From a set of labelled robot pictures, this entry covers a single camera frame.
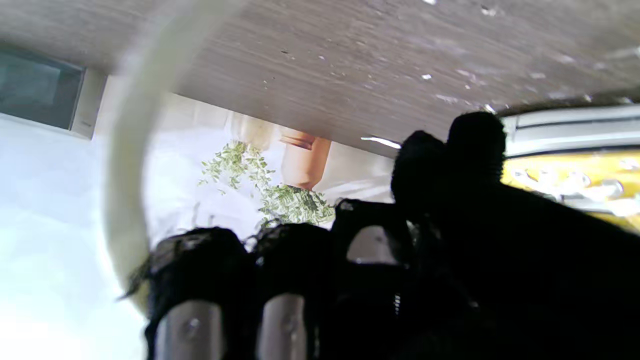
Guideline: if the printed kitchen backdrop cloth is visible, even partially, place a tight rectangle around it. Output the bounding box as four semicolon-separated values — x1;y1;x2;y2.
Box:
0;75;401;360

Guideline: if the yellow canvas sneaker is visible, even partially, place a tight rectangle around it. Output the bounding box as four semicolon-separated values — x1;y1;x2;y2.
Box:
500;102;640;233

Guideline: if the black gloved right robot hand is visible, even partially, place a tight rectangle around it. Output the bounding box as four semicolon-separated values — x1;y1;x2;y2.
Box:
120;111;640;360

